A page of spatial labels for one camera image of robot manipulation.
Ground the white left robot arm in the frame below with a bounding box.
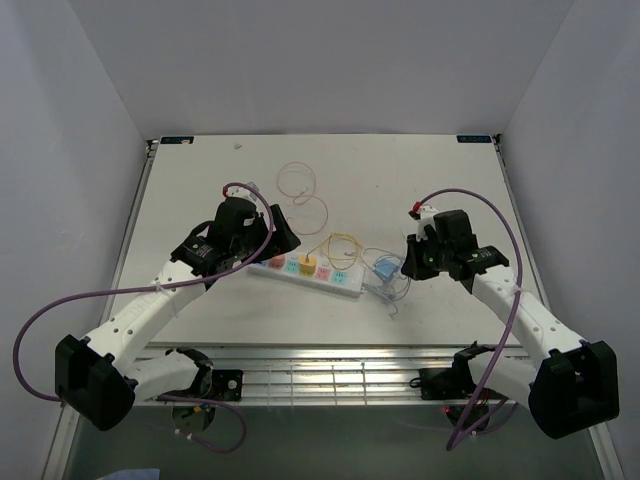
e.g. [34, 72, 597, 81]
[55, 198, 301, 431]

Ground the white multicolour power strip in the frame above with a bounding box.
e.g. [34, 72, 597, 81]
[247, 251, 365, 298]

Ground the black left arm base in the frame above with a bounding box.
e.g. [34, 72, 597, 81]
[169, 369, 244, 433]

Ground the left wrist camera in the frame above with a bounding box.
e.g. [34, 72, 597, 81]
[223, 182, 259, 203]

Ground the blue corner label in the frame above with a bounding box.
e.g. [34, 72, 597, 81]
[160, 136, 194, 145]
[456, 135, 493, 144]

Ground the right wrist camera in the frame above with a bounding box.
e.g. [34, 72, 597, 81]
[408, 202, 439, 241]

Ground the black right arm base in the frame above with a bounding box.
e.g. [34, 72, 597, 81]
[409, 368, 501, 429]

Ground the pink charger plug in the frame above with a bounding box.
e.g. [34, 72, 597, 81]
[267, 255, 286, 270]

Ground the yellow charger cable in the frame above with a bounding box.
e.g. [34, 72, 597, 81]
[305, 230, 365, 269]

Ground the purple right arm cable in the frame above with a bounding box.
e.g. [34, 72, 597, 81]
[399, 187, 524, 452]

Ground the yellow charger plug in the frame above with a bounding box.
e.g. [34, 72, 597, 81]
[298, 255, 317, 277]

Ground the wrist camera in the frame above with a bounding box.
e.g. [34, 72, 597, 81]
[223, 182, 259, 203]
[408, 202, 439, 241]

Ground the blue left corner label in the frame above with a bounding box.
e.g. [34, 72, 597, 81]
[160, 136, 194, 145]

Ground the white power strip cord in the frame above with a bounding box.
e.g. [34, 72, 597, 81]
[362, 279, 414, 321]

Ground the blue charger plug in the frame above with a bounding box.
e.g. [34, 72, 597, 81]
[372, 256, 400, 283]

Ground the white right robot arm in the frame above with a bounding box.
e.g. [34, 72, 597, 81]
[401, 205, 620, 439]

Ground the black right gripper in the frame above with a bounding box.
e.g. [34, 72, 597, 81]
[401, 231, 451, 281]

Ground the aluminium rail frame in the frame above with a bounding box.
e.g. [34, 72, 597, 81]
[63, 134, 623, 479]

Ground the blue right corner label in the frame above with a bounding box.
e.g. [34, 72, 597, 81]
[456, 135, 493, 144]

